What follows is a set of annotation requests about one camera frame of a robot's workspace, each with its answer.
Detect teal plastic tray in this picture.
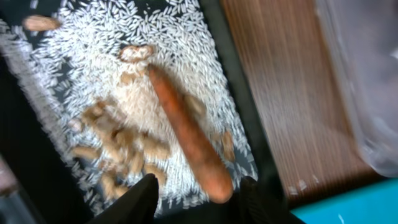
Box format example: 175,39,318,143
292,179,397,224

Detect rice and peanut scraps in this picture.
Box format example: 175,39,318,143
1,1,258,217

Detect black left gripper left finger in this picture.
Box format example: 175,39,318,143
88,174,159,224

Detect clear plastic bin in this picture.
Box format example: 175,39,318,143
315,0,397,177

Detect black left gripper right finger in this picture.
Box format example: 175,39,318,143
239,176,304,224

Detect black tray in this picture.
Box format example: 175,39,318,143
1,1,284,223

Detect orange carrot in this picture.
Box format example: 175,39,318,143
148,64,233,203

